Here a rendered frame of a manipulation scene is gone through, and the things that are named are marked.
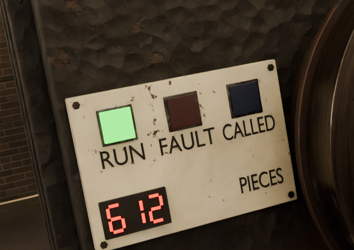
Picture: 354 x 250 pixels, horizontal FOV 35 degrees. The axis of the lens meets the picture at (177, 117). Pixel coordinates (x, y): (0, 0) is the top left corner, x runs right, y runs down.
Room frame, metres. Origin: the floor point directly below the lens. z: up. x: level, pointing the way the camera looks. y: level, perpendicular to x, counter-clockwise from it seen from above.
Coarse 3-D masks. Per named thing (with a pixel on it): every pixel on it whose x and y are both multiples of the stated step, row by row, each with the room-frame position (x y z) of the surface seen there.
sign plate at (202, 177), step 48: (96, 96) 0.63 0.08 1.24; (144, 96) 0.64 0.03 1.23; (96, 144) 0.63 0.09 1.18; (144, 144) 0.64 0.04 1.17; (192, 144) 0.66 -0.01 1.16; (240, 144) 0.67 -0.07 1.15; (288, 144) 0.69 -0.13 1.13; (96, 192) 0.62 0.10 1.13; (144, 192) 0.64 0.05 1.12; (192, 192) 0.65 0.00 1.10; (240, 192) 0.67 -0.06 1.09; (288, 192) 0.69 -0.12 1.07; (96, 240) 0.62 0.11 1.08; (144, 240) 0.64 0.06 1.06
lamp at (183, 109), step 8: (184, 96) 0.65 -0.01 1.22; (192, 96) 0.65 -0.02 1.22; (168, 104) 0.65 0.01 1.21; (176, 104) 0.65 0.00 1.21; (184, 104) 0.65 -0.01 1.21; (192, 104) 0.65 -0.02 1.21; (176, 112) 0.65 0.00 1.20; (184, 112) 0.65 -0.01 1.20; (192, 112) 0.65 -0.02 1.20; (176, 120) 0.65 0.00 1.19; (184, 120) 0.65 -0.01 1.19; (192, 120) 0.65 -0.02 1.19; (176, 128) 0.65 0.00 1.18
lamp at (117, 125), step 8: (104, 112) 0.63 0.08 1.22; (112, 112) 0.63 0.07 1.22; (120, 112) 0.63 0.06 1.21; (128, 112) 0.63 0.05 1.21; (104, 120) 0.62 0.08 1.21; (112, 120) 0.63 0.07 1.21; (120, 120) 0.63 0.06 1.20; (128, 120) 0.63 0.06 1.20; (104, 128) 0.62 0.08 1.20; (112, 128) 0.63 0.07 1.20; (120, 128) 0.63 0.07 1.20; (128, 128) 0.63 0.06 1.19; (104, 136) 0.62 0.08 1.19; (112, 136) 0.63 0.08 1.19; (120, 136) 0.63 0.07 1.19; (128, 136) 0.63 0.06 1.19
